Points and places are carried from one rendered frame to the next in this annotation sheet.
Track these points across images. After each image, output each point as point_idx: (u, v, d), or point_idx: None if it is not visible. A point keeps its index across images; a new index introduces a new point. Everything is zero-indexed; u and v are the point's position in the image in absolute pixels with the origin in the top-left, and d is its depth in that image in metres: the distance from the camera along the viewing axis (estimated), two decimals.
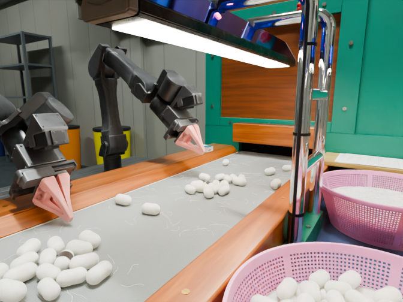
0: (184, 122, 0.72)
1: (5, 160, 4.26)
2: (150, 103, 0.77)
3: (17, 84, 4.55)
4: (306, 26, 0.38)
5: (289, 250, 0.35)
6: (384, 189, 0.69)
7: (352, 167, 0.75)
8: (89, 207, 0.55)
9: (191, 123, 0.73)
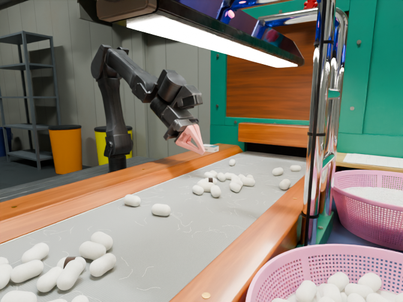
0: (184, 122, 0.72)
1: (6, 160, 4.25)
2: (150, 103, 0.77)
3: (18, 84, 4.55)
4: (322, 24, 0.38)
5: (307, 252, 0.34)
6: (394, 189, 0.68)
7: (361, 167, 0.74)
8: (98, 208, 0.54)
9: (191, 123, 0.73)
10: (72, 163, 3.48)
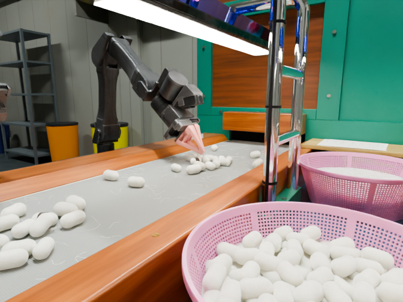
0: (185, 121, 0.71)
1: (5, 157, 4.29)
2: (151, 102, 0.76)
3: (17, 82, 4.59)
4: (274, 5, 0.41)
5: (256, 208, 0.38)
6: (362, 169, 0.72)
7: (334, 150, 0.78)
8: (78, 181, 0.58)
9: (192, 123, 0.73)
10: None
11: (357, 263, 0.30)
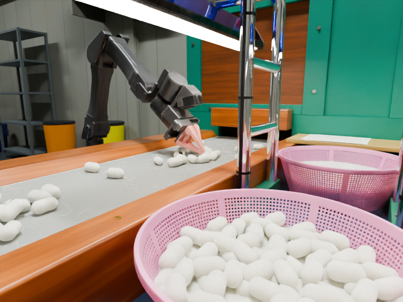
0: (184, 122, 0.72)
1: (2, 156, 4.30)
2: (150, 103, 0.77)
3: (14, 81, 4.59)
4: None
5: (223, 195, 0.39)
6: (343, 162, 0.73)
7: (316, 144, 0.79)
8: (59, 173, 0.59)
9: (191, 123, 0.73)
10: None
11: (312, 244, 0.30)
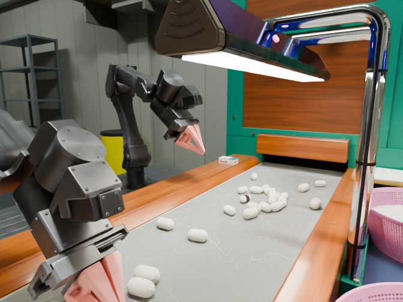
0: (184, 122, 0.72)
1: None
2: (150, 104, 0.77)
3: (22, 87, 4.53)
4: (378, 53, 0.36)
5: (367, 292, 0.33)
6: None
7: (390, 184, 0.73)
8: (131, 232, 0.53)
9: (191, 123, 0.73)
10: None
11: None
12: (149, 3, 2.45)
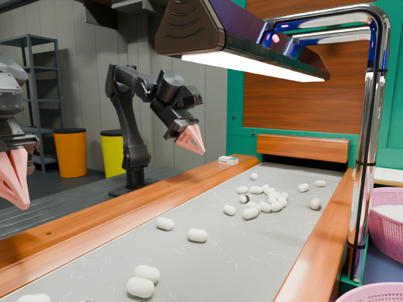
0: (184, 122, 0.72)
1: None
2: (150, 104, 0.77)
3: (22, 87, 4.53)
4: (378, 53, 0.36)
5: (367, 292, 0.33)
6: None
7: (390, 184, 0.73)
8: (131, 232, 0.53)
9: (191, 123, 0.73)
10: (77, 167, 3.47)
11: None
12: (149, 3, 2.45)
